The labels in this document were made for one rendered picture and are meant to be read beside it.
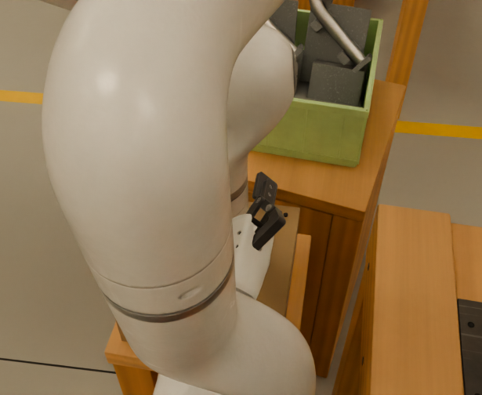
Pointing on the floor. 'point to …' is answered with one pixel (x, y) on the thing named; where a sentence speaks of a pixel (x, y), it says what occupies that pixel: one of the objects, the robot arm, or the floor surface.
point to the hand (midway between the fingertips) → (241, 197)
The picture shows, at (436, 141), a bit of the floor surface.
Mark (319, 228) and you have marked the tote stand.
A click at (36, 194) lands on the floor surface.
